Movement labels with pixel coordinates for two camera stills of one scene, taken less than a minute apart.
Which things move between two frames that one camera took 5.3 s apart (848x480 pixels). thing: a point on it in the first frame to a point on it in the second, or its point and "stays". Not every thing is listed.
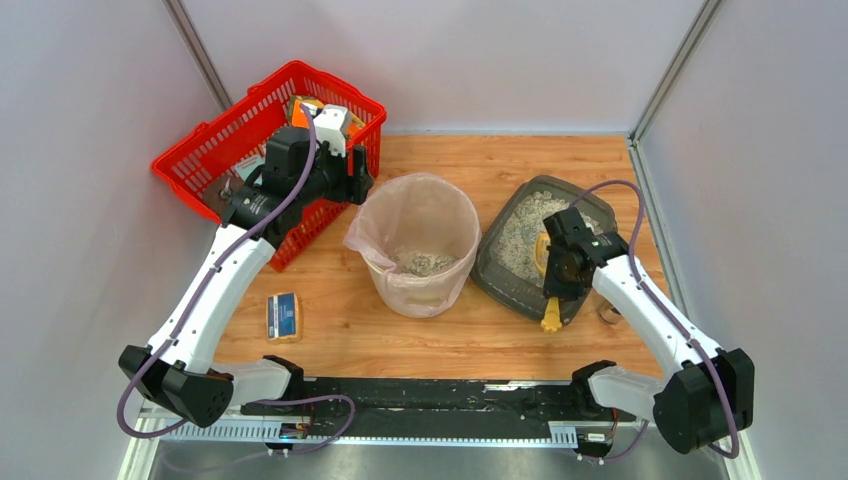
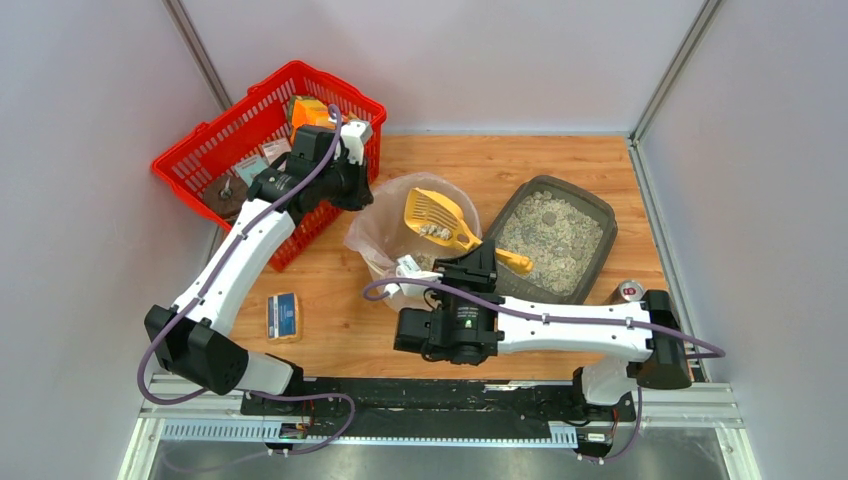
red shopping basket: (208, 166) stays
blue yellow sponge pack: (282, 316) stays
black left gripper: (359, 175) stays
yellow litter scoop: (552, 323) to (441, 221)
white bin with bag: (419, 235) stays
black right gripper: (556, 285) to (468, 277)
